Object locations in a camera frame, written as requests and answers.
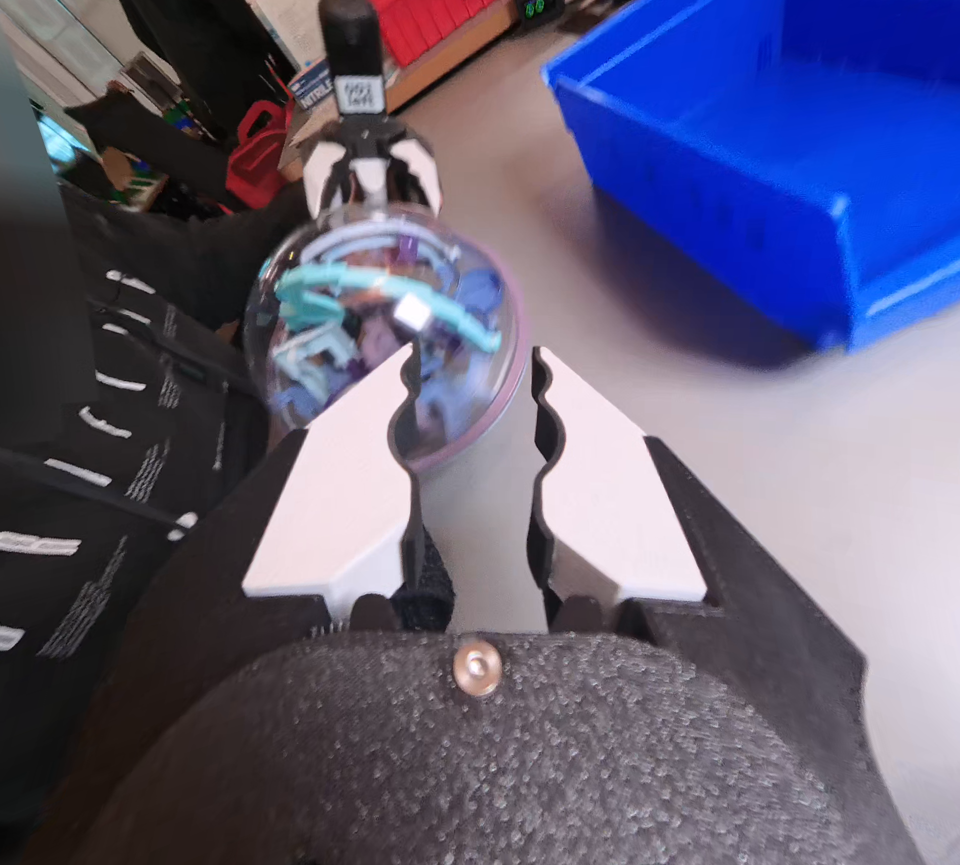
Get person in black jacket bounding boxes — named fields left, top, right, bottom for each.
left=0, top=180, right=304, bottom=844

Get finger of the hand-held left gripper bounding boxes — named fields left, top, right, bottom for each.
left=299, top=138, right=355, bottom=224
left=384, top=138, right=447, bottom=215

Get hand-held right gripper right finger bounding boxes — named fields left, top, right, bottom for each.
left=525, top=346, right=708, bottom=629

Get clear maze ball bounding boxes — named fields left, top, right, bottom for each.
left=243, top=201, right=528, bottom=476

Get blue plastic bin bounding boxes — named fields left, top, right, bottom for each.
left=542, top=0, right=960, bottom=353

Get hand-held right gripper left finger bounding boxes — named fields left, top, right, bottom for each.
left=242, top=340, right=424, bottom=619

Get red container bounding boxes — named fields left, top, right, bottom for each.
left=225, top=100, right=304, bottom=214

